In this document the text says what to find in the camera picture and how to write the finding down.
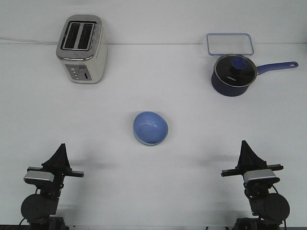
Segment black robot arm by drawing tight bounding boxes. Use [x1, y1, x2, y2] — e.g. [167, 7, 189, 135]
[21, 143, 84, 230]
[221, 140, 290, 230]

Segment blue saucepan with handle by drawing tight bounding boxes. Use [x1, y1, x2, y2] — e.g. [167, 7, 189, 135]
[212, 62, 298, 97]

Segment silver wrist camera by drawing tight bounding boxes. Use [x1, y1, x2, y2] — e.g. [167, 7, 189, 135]
[24, 171, 55, 184]
[243, 169, 280, 184]

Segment glass pot lid blue knob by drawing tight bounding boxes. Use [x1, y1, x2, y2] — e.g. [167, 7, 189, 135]
[214, 54, 257, 87]

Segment blue bowl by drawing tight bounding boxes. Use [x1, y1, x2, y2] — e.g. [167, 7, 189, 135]
[132, 111, 168, 137]

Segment green bowl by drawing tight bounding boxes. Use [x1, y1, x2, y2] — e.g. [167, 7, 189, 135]
[134, 135, 166, 146]

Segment clear blue-rimmed container lid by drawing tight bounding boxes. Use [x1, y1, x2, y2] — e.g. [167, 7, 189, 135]
[206, 33, 254, 56]

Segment silver two-slot toaster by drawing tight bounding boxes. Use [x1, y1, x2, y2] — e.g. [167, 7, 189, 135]
[56, 14, 108, 84]

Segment white toaster power cord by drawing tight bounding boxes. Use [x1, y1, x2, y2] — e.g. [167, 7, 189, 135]
[0, 36, 59, 46]

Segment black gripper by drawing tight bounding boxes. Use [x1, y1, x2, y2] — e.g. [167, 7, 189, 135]
[28, 143, 84, 196]
[221, 140, 283, 198]

